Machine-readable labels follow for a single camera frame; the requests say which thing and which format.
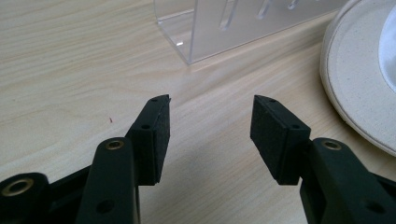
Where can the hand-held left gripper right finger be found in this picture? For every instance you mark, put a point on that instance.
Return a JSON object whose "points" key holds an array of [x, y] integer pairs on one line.
{"points": [[275, 140]]}

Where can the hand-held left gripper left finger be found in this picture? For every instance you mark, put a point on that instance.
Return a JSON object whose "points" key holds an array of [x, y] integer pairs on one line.
{"points": [[151, 140]]}

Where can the beige speckled plate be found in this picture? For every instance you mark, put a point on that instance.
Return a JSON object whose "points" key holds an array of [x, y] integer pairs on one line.
{"points": [[351, 81]]}

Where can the clear acrylic rack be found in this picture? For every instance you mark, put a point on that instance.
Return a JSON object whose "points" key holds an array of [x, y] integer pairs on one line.
{"points": [[214, 28]]}

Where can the white bowl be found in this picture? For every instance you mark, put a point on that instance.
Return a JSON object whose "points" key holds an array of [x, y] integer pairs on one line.
{"points": [[389, 49]]}

